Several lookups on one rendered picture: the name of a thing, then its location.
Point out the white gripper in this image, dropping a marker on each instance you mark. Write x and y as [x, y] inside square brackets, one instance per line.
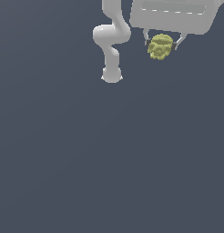
[174, 16]

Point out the yellow-green lumpy object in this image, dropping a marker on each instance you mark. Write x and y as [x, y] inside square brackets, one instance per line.
[160, 47]

